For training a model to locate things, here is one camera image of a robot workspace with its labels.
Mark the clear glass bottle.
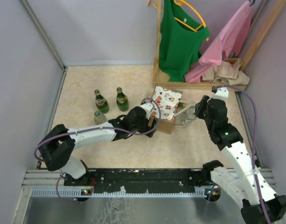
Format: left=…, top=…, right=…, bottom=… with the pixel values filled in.
left=174, top=105, right=197, bottom=127
left=94, top=111, right=107, bottom=125

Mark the green bottle yellow label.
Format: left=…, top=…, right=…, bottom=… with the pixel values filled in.
left=116, top=87, right=129, bottom=112

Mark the green bottle red label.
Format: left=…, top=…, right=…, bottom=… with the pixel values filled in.
left=94, top=90, right=109, bottom=114

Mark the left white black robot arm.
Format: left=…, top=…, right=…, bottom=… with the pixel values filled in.
left=38, top=103, right=157, bottom=179

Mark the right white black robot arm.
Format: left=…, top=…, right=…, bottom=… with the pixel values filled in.
left=195, top=96, right=286, bottom=224

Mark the dark green bottle in bag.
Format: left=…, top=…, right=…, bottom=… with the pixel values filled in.
left=178, top=103, right=186, bottom=108

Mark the beige crumpled cloth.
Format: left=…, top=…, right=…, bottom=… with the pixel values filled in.
left=201, top=58, right=250, bottom=85

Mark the wooden clothes rack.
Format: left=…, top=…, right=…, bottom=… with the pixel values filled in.
left=152, top=0, right=286, bottom=90

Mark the pink shirt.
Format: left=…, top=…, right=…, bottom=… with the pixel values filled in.
left=184, top=0, right=253, bottom=83

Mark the green tank top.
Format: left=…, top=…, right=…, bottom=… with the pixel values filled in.
left=159, top=0, right=210, bottom=82

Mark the yellow clothes hanger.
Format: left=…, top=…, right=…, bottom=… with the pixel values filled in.
left=147, top=0, right=209, bottom=42

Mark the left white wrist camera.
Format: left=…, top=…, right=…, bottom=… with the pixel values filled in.
left=140, top=98, right=155, bottom=119

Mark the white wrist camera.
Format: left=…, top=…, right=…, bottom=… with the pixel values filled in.
left=211, top=86, right=229, bottom=101
left=140, top=98, right=155, bottom=119

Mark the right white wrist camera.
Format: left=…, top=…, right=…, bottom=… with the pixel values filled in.
left=211, top=86, right=229, bottom=101

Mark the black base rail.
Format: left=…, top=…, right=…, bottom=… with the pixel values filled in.
left=64, top=168, right=213, bottom=194

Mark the aluminium frame rail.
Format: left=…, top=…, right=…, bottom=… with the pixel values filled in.
left=22, top=167, right=272, bottom=202

